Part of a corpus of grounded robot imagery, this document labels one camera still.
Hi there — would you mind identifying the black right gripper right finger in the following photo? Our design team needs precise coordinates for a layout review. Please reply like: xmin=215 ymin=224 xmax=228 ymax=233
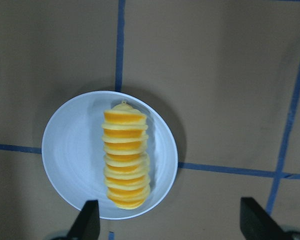
xmin=239 ymin=197 xmax=288 ymax=240

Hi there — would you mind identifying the striped bread roll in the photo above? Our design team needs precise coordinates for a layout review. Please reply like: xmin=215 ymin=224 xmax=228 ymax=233
xmin=101 ymin=101 xmax=151 ymax=210

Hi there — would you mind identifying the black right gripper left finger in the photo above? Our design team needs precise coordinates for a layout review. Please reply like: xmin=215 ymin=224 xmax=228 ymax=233
xmin=66 ymin=200 xmax=100 ymax=240

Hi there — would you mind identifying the light blue round plate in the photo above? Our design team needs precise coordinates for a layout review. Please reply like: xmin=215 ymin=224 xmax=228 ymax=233
xmin=41 ymin=91 xmax=178 ymax=220

